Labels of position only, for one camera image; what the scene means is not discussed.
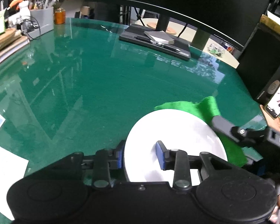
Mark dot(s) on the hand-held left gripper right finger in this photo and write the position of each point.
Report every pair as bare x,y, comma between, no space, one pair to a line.
159,155

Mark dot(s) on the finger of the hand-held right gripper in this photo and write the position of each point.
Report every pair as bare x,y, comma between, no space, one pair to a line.
224,127

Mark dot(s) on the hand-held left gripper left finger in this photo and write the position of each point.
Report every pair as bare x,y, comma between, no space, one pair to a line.
119,158

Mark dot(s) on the green cleaning cloth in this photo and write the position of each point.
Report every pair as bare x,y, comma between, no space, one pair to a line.
207,107

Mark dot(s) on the white bowl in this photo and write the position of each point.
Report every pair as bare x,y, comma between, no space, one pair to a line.
177,130

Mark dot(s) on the black speaker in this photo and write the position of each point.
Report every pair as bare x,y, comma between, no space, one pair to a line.
259,63

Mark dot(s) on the clear plastic bag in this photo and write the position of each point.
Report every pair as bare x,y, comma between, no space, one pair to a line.
215,50

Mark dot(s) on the black pen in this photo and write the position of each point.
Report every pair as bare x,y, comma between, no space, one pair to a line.
142,38
168,46

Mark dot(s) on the grey notepad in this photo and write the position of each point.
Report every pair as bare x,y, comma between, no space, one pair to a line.
159,36

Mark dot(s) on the white paper sheet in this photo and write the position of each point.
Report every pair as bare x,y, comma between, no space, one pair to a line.
2,168

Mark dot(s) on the round wooden board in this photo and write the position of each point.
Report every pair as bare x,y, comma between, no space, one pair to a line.
151,25

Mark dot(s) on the stack of books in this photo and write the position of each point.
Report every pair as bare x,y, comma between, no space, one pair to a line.
4,59

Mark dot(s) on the orange jar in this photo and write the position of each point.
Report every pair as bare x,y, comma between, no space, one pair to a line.
59,17

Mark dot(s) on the brown notebook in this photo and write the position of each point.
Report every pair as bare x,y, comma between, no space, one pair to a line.
11,45

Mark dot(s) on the pen holder box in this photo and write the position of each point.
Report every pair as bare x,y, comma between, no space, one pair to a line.
42,21

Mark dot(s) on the wooden plate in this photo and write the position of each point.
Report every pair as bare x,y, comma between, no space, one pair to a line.
4,35

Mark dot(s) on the white spray bottle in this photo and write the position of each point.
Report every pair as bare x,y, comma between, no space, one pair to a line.
23,10

